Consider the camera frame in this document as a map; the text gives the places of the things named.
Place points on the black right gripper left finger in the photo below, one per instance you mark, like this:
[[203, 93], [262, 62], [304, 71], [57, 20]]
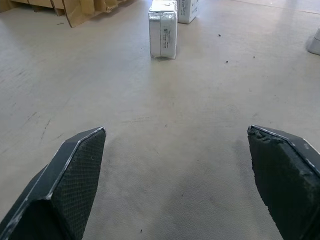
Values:
[[67, 185]]

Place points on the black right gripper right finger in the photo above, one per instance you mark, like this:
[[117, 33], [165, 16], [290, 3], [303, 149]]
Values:
[[285, 180]]

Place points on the white packet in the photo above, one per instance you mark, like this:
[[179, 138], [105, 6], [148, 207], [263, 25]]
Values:
[[163, 30], [187, 11]]

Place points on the white rounded object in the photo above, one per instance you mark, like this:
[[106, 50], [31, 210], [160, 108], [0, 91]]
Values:
[[314, 42]]

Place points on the brown cardboard pieces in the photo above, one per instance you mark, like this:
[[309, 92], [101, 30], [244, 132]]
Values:
[[62, 10]]

